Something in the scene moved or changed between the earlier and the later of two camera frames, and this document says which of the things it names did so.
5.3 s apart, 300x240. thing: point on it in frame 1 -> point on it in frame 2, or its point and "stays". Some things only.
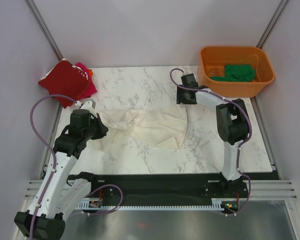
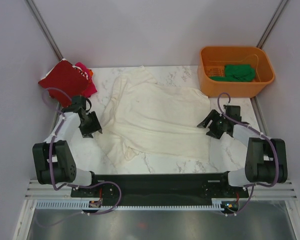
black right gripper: (179, 98) -> (212, 115)
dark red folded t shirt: (64, 79) stays
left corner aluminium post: (38, 16) stays
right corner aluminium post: (272, 23) stays
